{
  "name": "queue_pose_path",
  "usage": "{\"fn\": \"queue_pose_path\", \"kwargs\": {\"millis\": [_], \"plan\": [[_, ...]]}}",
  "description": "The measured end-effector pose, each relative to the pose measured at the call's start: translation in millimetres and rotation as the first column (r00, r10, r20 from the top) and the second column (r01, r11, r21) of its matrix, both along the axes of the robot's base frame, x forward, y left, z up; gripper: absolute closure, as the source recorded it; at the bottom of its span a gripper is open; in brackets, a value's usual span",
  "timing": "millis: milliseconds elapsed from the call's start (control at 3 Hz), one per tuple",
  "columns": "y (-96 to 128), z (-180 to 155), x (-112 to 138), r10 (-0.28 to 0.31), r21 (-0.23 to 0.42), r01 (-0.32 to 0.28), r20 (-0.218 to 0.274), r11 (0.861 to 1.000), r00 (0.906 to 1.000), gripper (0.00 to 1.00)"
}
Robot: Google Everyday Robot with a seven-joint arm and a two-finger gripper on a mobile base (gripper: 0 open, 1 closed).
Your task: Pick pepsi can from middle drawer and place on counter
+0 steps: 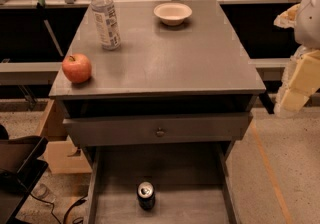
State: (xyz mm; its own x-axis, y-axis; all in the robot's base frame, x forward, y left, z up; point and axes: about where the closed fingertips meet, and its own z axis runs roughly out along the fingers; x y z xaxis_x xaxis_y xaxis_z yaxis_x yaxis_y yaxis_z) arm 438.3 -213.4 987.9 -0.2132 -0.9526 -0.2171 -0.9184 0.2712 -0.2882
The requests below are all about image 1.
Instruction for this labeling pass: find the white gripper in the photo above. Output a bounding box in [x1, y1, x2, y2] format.
[274, 0, 320, 118]

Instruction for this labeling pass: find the blue pepsi can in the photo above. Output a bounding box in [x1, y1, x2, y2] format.
[137, 181, 155, 210]

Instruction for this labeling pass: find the grey drawer cabinet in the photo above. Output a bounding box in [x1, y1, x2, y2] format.
[48, 0, 267, 224]

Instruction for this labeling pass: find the grey open middle drawer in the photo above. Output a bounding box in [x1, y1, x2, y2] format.
[85, 142, 241, 224]

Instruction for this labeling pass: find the grey top drawer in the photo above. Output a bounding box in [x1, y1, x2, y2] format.
[63, 112, 252, 148]

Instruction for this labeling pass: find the white paper bowl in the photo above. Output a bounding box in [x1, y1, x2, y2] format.
[154, 2, 192, 26]

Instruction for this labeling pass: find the clear plastic water bottle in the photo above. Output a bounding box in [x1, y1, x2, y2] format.
[91, 0, 121, 50]

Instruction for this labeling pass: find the red apple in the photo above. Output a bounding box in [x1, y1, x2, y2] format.
[62, 53, 92, 84]

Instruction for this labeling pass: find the cardboard box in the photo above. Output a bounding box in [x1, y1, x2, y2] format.
[36, 100, 91, 174]

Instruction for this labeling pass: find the black bin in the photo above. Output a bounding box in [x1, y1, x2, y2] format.
[0, 136, 48, 224]

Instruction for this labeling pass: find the black floor cable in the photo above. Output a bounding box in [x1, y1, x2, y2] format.
[29, 191, 88, 224]

